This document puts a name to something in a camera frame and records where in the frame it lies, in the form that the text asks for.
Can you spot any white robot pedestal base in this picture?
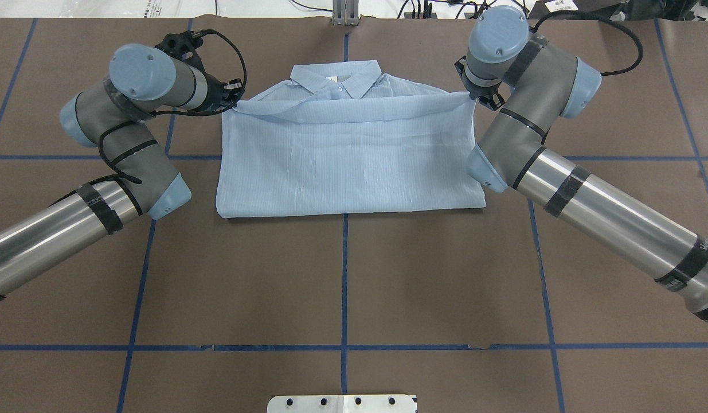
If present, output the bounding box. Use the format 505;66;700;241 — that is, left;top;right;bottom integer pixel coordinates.
267;394;418;412

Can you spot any aluminium frame post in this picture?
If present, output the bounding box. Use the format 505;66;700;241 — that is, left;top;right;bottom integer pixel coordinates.
332;0;361;27

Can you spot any light blue button-up shirt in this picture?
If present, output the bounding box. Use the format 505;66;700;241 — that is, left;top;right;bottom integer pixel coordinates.
216;60;486;219

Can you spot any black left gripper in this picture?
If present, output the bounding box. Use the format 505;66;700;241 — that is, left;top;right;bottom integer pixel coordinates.
155;31;245;112

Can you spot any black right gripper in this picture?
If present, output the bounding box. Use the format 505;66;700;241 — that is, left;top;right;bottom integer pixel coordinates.
454;56;506;111

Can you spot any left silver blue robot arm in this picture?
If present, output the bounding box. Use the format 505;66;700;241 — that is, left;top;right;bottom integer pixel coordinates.
0;29;247;302

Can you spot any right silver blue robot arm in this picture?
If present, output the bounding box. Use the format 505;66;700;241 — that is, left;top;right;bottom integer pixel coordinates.
460;5;708;324

